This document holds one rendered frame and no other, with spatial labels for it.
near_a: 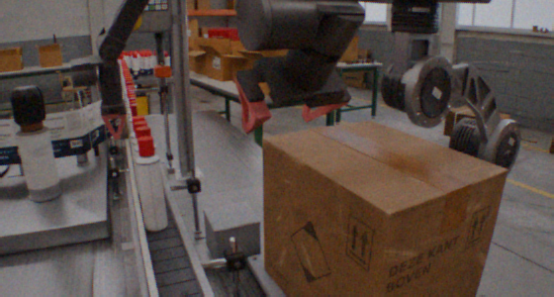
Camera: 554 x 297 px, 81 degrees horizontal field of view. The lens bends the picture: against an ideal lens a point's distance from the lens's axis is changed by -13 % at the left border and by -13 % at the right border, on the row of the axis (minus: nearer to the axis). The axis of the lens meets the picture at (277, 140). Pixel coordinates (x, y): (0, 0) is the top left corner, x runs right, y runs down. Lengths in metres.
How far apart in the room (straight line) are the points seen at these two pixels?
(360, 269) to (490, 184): 0.21
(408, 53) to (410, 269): 0.69
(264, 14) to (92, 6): 8.28
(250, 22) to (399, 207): 0.24
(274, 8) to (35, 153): 0.82
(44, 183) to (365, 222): 0.85
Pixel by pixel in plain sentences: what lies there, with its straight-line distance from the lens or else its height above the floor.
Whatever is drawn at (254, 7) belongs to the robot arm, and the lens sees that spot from 0.34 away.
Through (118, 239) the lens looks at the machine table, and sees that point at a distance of 0.94.
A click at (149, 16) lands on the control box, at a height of 1.33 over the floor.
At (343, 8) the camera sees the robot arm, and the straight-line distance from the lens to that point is 0.38.
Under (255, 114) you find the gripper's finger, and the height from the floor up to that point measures 1.20.
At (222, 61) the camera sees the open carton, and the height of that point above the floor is 0.96.
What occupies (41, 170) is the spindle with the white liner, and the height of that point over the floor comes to 0.97.
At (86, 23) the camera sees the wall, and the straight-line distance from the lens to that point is 8.60.
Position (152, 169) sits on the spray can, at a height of 1.02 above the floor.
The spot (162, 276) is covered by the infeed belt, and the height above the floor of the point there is 0.88.
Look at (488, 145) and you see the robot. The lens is 1.39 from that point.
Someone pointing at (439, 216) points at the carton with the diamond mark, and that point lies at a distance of 0.47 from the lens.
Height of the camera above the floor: 1.30
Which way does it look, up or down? 18 degrees down
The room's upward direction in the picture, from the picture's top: straight up
